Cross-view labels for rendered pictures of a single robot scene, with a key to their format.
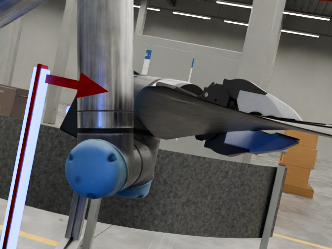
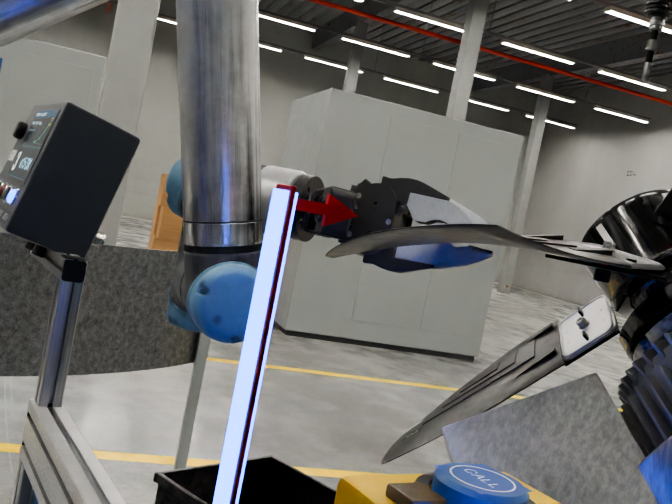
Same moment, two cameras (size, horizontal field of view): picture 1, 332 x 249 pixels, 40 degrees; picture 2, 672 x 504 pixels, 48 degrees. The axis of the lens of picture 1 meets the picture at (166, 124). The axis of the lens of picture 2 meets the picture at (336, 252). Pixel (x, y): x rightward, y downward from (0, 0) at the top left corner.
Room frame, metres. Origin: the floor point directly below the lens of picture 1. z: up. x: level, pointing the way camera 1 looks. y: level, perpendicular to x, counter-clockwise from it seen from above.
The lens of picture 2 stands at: (-0.07, 0.35, 1.18)
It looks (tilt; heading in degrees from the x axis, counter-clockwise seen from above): 3 degrees down; 329
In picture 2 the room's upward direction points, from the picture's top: 11 degrees clockwise
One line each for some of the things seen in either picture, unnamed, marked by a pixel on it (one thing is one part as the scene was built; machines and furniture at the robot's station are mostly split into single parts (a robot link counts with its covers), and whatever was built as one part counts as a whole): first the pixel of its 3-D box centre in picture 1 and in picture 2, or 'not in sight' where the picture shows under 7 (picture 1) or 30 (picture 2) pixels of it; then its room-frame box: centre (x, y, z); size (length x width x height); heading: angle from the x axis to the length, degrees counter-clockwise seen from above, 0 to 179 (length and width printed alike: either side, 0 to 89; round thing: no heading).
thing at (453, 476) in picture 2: not in sight; (479, 494); (0.16, 0.13, 1.08); 0.04 x 0.04 x 0.02
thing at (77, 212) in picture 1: (81, 192); (60, 331); (0.94, 0.14, 0.96); 0.03 x 0.03 x 0.20; 1
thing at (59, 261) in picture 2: not in sight; (56, 257); (1.04, 0.15, 1.04); 0.24 x 0.03 x 0.03; 1
